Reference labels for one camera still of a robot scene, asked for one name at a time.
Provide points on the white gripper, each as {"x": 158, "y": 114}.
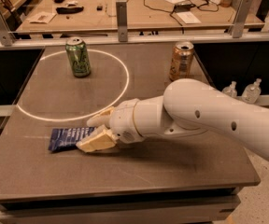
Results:
{"x": 124, "y": 120}

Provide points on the blue rxbar blueberry wrapper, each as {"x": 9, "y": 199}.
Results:
{"x": 66, "y": 138}

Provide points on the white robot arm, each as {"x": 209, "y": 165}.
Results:
{"x": 187, "y": 107}

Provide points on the green soda can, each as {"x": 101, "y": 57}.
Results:
{"x": 78, "y": 56}

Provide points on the orange soda can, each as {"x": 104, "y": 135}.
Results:
{"x": 182, "y": 56}

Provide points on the small black object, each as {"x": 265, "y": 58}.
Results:
{"x": 99, "y": 7}

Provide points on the black tool on desk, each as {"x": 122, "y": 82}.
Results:
{"x": 69, "y": 10}

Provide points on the white paper note left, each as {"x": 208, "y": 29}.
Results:
{"x": 42, "y": 17}

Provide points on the clear sanitizer bottle left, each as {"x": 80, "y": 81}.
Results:
{"x": 230, "y": 90}

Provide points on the clear sanitizer bottle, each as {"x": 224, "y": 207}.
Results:
{"x": 230, "y": 90}
{"x": 252, "y": 92}

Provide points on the white paper card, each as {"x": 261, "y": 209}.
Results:
{"x": 188, "y": 18}

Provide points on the clear sanitizer bottle right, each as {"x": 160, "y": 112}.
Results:
{"x": 252, "y": 92}

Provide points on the metal bracket middle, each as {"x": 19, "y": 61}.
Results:
{"x": 121, "y": 13}

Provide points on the metal bracket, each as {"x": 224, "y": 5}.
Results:
{"x": 121, "y": 13}
{"x": 236, "y": 29}
{"x": 6, "y": 37}

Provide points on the metal bracket left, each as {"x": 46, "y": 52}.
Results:
{"x": 6, "y": 37}

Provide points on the metal bracket right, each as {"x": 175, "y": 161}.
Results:
{"x": 236, "y": 29}

